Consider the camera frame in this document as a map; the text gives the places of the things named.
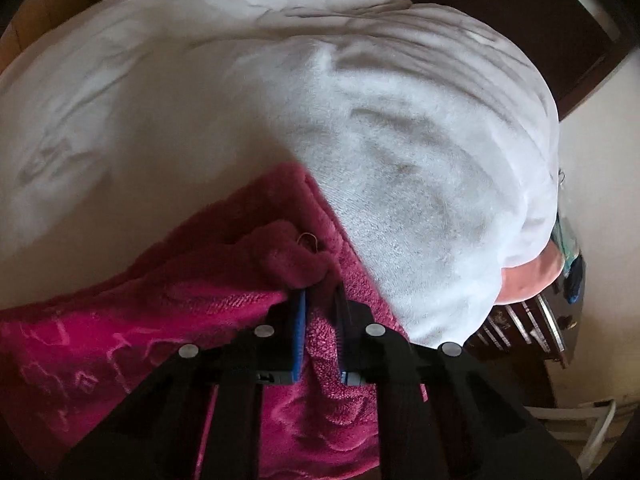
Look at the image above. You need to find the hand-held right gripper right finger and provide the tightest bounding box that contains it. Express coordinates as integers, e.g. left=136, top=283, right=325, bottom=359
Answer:
left=332, top=282, right=583, bottom=480

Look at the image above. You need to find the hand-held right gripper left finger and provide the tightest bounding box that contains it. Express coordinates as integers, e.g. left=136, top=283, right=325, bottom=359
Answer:
left=57, top=287, right=308, bottom=480

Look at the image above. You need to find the red fleece blanket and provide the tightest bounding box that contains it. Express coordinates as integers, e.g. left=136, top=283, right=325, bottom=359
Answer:
left=0, top=162, right=431, bottom=480

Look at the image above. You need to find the dark wooden nightstand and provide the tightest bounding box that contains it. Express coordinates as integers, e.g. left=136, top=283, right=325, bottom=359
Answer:
left=465, top=290, right=571, bottom=411

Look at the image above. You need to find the white fleece blanket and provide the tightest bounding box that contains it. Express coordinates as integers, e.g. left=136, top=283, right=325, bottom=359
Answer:
left=0, top=2, right=561, bottom=346

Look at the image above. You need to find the pink pillow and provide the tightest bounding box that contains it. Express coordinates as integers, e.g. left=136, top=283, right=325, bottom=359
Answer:
left=500, top=240, right=563, bottom=306

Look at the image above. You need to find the teal and blue object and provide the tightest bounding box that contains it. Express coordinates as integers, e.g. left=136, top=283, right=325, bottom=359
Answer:
left=552, top=210, right=586, bottom=306

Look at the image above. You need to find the dark wooden headboard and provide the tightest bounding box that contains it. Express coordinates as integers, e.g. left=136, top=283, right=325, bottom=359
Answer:
left=385, top=0, right=621, bottom=121

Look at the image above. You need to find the wooden wardrobe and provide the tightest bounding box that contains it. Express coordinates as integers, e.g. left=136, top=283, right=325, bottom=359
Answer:
left=0, top=0, right=101, bottom=71

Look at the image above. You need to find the white furniture frame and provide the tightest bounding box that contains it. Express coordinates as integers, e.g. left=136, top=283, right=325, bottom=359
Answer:
left=525, top=400, right=618, bottom=461

